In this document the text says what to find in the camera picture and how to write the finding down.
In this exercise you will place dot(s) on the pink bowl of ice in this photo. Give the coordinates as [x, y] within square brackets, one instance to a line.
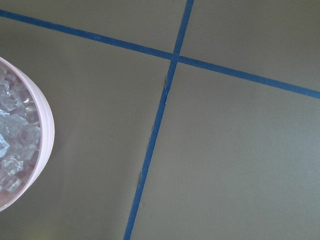
[27, 133]

